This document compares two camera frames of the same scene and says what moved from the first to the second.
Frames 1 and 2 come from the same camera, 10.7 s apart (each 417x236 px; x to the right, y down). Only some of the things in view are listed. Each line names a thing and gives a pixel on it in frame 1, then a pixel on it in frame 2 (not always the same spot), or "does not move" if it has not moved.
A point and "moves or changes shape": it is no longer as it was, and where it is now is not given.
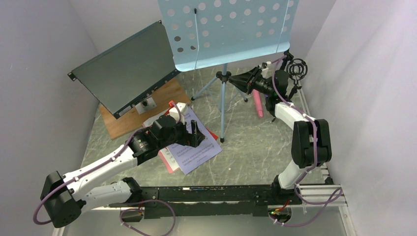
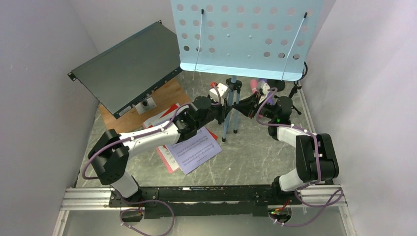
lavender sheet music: [188, 157] does not move
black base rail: [195, 201] does not move
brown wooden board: [175, 91] does not move
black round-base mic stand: [289, 57] moves or changes shape
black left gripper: [193, 138] to [224, 110]
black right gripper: [250, 78] to [250, 104]
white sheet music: [165, 151] does not move
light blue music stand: [206, 33] moves or changes shape
